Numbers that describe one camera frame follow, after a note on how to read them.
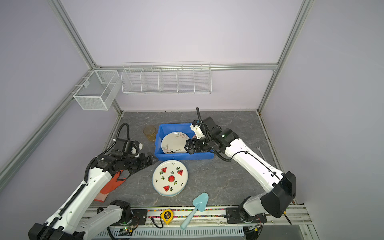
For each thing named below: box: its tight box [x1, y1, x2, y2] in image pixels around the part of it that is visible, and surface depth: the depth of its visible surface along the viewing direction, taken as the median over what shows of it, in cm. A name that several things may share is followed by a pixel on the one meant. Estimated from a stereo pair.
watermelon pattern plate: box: [152, 160, 189, 197], surface depth 86 cm
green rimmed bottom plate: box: [153, 184, 186, 197], surface depth 82 cm
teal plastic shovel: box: [180, 192, 209, 230], surface depth 79 cm
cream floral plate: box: [161, 131, 190, 154], surface depth 103 cm
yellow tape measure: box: [160, 209, 174, 225], surface depth 74 cm
